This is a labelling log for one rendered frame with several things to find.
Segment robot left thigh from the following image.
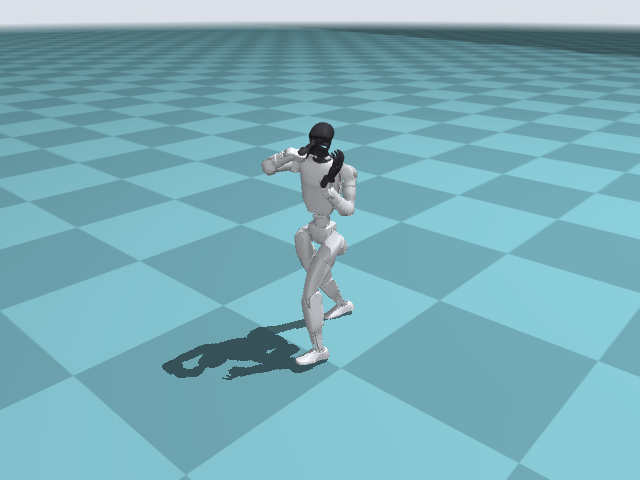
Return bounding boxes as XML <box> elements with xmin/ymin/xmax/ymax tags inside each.
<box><xmin>302</xmin><ymin>231</ymin><xmax>348</xmax><ymax>306</ymax></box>

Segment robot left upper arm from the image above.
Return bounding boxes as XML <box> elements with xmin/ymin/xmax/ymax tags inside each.
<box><xmin>338</xmin><ymin>163</ymin><xmax>357</xmax><ymax>216</ymax></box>

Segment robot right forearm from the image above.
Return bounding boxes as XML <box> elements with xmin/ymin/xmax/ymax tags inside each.
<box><xmin>263</xmin><ymin>147</ymin><xmax>307</xmax><ymax>168</ymax></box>

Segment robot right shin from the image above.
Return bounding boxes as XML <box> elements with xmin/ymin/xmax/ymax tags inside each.
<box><xmin>319</xmin><ymin>277</ymin><xmax>347</xmax><ymax>307</ymax></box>

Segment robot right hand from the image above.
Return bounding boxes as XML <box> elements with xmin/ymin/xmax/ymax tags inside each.
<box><xmin>298</xmin><ymin>138</ymin><xmax>328</xmax><ymax>159</ymax></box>

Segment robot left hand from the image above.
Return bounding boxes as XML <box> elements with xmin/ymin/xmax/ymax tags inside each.
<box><xmin>320</xmin><ymin>149</ymin><xmax>344</xmax><ymax>188</ymax></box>

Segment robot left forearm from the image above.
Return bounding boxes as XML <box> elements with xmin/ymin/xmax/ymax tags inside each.
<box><xmin>319</xmin><ymin>178</ymin><xmax>354</xmax><ymax>215</ymax></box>

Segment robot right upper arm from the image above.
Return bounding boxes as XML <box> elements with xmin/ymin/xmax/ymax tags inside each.
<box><xmin>262</xmin><ymin>159</ymin><xmax>301</xmax><ymax>176</ymax></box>

